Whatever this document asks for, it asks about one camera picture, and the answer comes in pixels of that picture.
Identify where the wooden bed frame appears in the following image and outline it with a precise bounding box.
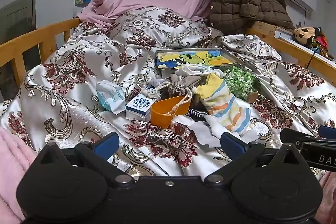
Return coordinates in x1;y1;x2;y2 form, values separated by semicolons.
0;18;336;102

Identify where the yellow striped sock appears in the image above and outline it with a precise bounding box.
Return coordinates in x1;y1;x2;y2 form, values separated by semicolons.
195;73;253;136

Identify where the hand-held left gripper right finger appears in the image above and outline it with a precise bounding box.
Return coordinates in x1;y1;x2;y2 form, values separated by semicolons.
204;132;305;186

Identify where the floral satin blanket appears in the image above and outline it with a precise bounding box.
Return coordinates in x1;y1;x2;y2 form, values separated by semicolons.
0;21;336;215

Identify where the black cable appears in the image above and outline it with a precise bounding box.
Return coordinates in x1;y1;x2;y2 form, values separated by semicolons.
305;46;320;69

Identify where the tissue pack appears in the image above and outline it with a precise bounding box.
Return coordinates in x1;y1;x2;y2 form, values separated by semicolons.
96;80;127;115

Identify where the metal tray with cartoon print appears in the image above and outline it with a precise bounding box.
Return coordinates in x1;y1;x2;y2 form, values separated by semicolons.
154;47;246;78

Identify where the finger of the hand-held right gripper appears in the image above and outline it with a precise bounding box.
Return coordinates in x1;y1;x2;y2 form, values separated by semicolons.
280;128;336;146
318;125;336;138

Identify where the glass jar of green candies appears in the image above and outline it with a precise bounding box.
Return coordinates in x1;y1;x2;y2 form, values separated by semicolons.
223;63;259;104

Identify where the grey door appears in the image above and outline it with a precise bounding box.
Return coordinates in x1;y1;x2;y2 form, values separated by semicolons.
0;0;36;46

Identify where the white cloth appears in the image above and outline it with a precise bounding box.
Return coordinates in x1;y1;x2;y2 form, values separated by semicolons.
188;116;261;149

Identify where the plush toy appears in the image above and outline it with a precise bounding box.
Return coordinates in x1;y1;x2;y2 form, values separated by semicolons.
293;27;335;61

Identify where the beige drawstring pouch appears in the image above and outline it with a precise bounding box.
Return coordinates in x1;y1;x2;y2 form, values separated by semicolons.
146;73;206;115

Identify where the blue and white milk carton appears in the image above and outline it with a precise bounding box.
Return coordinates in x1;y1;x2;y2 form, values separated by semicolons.
125;98;156;123

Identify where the navy striped sock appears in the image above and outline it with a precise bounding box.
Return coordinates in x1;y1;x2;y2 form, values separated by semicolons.
186;107;208;119

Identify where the white ruffled sock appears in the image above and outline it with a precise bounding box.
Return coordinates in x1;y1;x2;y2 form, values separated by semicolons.
174;64;214;78

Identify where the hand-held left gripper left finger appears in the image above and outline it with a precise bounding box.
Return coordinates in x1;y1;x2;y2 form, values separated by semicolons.
37;132;135;186

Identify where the floral satin pillow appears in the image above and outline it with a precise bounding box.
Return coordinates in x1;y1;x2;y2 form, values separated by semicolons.
108;6;224;51

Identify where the pink fleece garment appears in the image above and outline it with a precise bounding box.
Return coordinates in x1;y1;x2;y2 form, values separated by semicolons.
0;125;39;224

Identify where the person's right forearm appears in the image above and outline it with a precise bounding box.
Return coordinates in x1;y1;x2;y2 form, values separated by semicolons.
319;171;336;217

